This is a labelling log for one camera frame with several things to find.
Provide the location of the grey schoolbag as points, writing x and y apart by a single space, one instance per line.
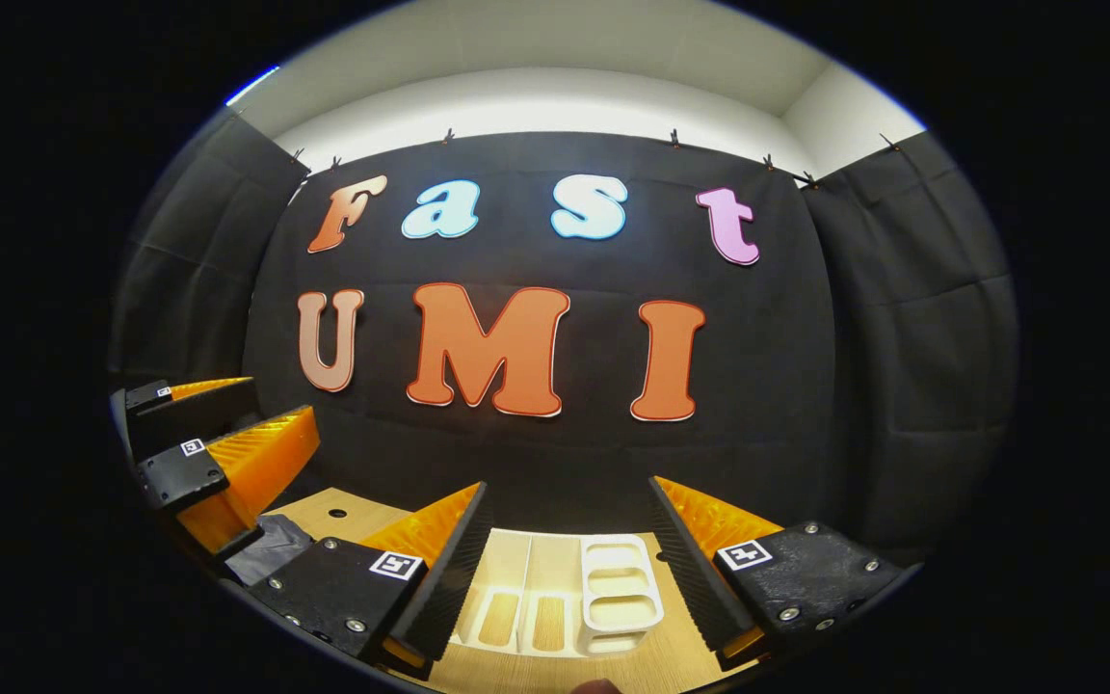
271 549

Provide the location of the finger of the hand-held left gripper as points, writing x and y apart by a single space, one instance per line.
247 463
189 410

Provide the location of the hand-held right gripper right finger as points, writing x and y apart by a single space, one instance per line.
695 578

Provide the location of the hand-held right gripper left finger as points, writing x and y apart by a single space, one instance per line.
444 578

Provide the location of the cream bookshelf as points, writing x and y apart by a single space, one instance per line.
618 598

